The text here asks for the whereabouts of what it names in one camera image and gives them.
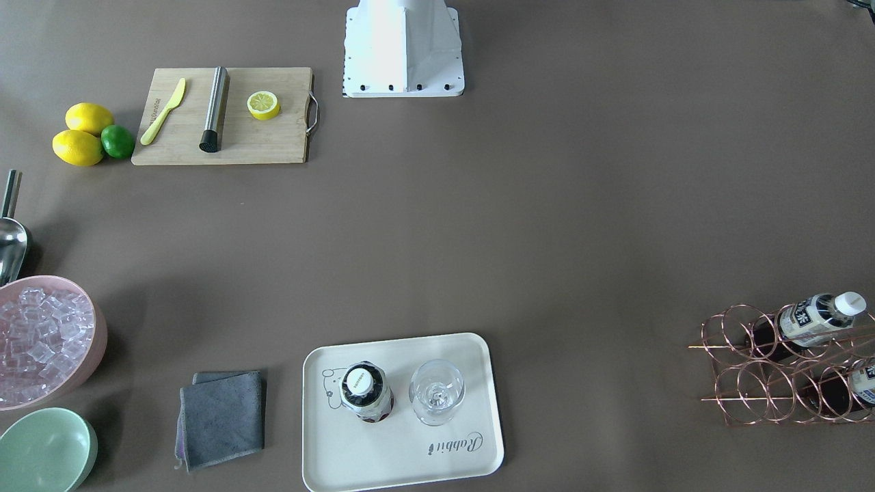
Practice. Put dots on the tea bottle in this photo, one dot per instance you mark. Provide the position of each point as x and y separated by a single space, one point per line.
364 390
810 323
841 391

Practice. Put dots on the copper wire bottle basket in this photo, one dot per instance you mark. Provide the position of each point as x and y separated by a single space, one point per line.
750 389

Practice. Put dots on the clear wine glass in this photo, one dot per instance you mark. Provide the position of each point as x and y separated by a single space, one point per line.
436 392

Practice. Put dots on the bamboo cutting board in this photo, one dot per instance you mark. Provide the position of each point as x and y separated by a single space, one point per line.
244 139

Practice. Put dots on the half lemon slice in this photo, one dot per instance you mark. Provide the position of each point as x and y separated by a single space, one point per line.
263 105

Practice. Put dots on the cream rabbit tray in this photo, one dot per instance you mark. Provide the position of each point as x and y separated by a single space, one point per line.
340 452

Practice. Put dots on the steel muddler black tip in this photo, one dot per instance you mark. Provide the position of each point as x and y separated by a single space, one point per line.
216 105

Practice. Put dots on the grey folded cloth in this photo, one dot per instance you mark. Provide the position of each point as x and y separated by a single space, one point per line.
221 418

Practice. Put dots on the yellow plastic knife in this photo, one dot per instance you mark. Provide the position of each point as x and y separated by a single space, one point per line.
173 103

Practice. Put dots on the green lime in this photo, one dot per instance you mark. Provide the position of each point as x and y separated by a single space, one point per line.
117 141

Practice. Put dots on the yellow lemon upper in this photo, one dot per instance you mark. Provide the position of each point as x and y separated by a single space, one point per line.
88 117

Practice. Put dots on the yellow lemon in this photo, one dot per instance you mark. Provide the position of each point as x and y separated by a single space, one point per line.
78 148
88 117

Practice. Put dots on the yellow lemon lower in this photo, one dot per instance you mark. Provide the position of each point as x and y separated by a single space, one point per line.
78 148

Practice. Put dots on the pink bowl of ice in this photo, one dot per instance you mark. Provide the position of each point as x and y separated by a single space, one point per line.
53 338

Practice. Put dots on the steel ice scoop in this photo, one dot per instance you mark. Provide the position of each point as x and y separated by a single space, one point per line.
15 237

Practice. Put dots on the green bowl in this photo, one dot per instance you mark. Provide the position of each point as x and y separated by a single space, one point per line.
52 449

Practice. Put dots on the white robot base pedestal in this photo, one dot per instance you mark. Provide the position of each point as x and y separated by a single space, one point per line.
402 49

